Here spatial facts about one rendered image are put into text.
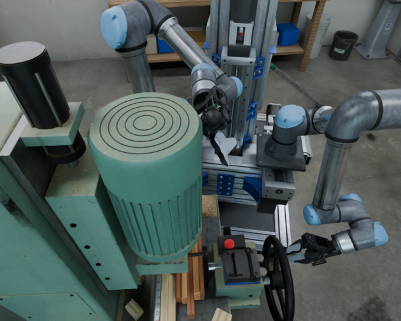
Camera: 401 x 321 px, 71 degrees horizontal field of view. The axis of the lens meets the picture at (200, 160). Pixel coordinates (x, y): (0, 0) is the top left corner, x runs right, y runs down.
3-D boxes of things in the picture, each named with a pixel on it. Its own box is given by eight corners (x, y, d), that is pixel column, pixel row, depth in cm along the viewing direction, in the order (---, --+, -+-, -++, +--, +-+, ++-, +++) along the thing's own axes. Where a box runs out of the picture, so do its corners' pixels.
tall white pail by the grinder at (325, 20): (323, 58, 367) (336, 21, 333) (301, 60, 365) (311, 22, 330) (314, 48, 387) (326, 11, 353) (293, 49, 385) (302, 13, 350)
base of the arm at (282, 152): (264, 137, 142) (267, 122, 135) (295, 141, 141) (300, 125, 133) (264, 159, 132) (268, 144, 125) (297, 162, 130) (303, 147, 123)
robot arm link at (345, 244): (353, 246, 94) (344, 225, 100) (339, 250, 96) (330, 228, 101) (356, 254, 99) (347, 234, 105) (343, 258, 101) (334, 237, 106)
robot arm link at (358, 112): (344, 100, 74) (311, 234, 99) (384, 98, 75) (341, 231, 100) (323, 88, 84) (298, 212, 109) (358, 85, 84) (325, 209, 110)
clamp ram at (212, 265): (228, 286, 84) (230, 275, 78) (204, 288, 84) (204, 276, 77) (225, 257, 90) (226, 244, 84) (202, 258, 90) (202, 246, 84)
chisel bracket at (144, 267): (188, 274, 79) (188, 262, 73) (138, 278, 78) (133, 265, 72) (188, 249, 84) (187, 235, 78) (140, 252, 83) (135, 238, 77)
